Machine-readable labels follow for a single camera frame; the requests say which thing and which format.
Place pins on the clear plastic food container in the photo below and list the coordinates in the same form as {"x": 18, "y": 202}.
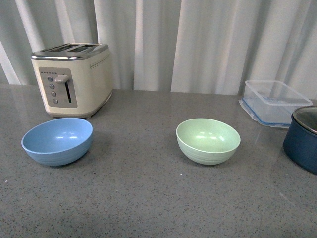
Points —
{"x": 271, "y": 103}

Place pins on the blue bowl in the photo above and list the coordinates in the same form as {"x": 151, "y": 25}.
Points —
{"x": 59, "y": 141}

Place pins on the white curtain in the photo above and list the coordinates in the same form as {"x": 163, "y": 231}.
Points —
{"x": 199, "y": 46}

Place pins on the green bowl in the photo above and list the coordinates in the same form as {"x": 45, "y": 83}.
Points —
{"x": 207, "y": 141}

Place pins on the cream two-slot toaster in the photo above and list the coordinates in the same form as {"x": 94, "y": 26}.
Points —
{"x": 74, "y": 79}

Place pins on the dark blue pot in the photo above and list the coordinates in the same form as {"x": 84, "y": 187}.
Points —
{"x": 300, "y": 143}

